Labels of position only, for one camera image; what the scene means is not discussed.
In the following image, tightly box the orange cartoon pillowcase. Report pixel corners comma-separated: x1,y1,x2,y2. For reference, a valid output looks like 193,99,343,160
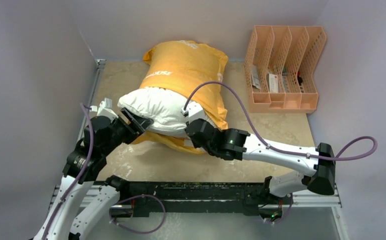
134,40,228,154

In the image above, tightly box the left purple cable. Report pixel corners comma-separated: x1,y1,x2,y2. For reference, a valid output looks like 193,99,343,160
40,102,166,240

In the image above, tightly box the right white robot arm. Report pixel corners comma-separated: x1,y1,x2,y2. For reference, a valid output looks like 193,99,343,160
185,119,335,204

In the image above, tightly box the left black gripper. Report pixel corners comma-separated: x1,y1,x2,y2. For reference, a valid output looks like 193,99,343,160
101,107,152,156

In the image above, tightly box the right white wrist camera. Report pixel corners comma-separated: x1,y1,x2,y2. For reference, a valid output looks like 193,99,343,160
181,101,210,125

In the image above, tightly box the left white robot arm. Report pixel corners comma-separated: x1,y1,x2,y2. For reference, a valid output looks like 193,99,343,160
34,105,153,240

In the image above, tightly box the white label box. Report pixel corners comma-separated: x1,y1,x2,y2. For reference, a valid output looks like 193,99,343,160
267,73,279,93

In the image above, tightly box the pink plastic file organizer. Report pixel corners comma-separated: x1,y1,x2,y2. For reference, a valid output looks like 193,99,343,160
244,25,327,114

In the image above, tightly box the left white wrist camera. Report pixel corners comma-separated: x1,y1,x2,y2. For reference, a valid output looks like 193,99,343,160
90,98,118,121

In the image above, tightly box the white pillow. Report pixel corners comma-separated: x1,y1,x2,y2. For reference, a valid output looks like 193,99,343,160
117,87,187,139

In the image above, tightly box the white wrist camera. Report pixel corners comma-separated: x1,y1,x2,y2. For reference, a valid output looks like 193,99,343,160
181,101,210,125
90,98,118,121

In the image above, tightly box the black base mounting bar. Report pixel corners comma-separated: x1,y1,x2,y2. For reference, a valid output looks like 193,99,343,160
103,176,293,221

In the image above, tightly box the white paper packet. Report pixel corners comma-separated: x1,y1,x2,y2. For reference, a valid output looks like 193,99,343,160
251,64,262,91

